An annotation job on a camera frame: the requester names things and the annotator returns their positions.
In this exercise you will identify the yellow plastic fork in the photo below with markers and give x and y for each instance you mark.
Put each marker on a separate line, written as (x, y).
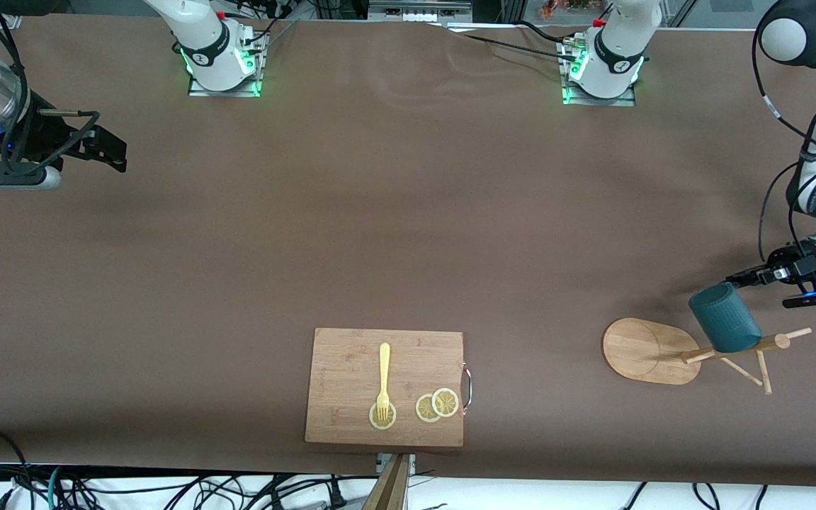
(384, 368)

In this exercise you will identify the wooden beam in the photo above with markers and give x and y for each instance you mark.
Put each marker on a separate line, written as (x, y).
(390, 492)

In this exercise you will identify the black power plug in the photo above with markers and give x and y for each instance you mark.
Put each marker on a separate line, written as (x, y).
(337, 496)

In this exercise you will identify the bamboo cutting board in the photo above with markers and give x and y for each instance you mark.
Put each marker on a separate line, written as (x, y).
(351, 375)

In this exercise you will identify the lemon slice under fork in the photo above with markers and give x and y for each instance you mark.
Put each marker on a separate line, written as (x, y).
(374, 423)

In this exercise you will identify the grey device behind table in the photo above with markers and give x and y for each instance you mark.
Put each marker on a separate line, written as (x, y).
(418, 10)

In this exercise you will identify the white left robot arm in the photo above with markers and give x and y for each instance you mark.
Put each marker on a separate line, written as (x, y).
(794, 35)

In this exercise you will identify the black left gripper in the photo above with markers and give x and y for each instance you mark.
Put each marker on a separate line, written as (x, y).
(801, 267)

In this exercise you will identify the wooden cup rack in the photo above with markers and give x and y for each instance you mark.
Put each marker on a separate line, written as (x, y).
(642, 350)

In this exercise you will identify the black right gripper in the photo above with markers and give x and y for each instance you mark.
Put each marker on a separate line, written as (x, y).
(45, 132)

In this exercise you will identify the teal cup yellow inside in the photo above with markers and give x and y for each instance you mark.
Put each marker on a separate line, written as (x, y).
(727, 319)

